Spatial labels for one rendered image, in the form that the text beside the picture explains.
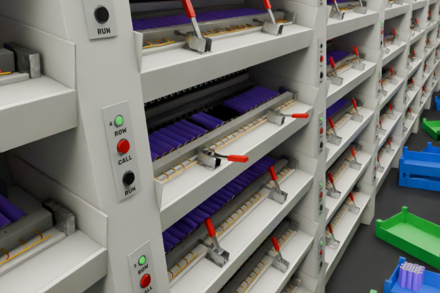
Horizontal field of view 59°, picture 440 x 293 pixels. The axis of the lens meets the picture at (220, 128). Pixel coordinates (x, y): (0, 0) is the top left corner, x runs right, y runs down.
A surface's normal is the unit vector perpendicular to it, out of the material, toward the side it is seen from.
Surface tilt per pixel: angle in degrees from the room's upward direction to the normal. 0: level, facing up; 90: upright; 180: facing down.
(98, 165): 90
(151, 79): 105
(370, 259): 0
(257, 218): 15
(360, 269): 0
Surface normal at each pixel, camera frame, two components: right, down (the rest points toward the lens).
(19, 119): 0.82, 0.36
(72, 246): 0.14, -0.89
